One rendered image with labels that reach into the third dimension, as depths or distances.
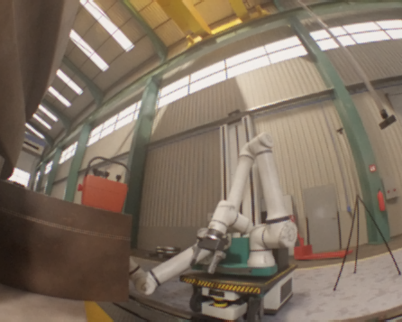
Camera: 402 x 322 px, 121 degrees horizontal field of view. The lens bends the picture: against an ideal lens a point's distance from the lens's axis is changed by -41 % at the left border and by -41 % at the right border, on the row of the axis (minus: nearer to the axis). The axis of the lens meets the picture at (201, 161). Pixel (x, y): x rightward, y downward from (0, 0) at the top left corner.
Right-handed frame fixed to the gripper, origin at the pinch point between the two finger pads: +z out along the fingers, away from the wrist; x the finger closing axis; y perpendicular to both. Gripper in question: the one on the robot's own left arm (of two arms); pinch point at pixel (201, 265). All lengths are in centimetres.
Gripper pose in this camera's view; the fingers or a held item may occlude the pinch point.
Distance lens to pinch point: 89.6
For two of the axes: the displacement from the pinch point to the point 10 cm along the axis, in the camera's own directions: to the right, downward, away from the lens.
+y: -6.5, -6.4, -4.1
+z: -4.0, 7.4, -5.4
